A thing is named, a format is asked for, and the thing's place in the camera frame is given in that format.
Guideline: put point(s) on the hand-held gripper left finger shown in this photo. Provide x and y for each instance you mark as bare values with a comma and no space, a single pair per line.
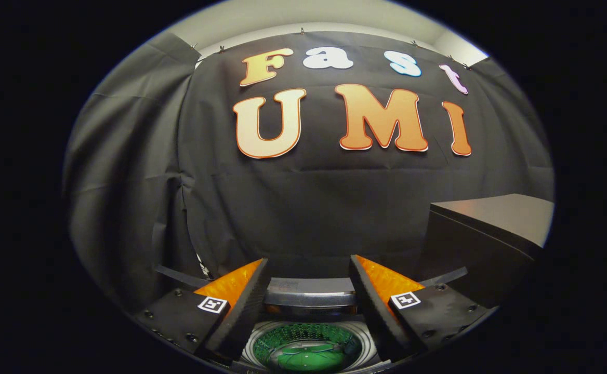
246,317

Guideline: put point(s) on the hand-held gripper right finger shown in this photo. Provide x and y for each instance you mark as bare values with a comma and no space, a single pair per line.
373,311

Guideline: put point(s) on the green polo shirt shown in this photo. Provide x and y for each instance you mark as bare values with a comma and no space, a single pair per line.
303,359

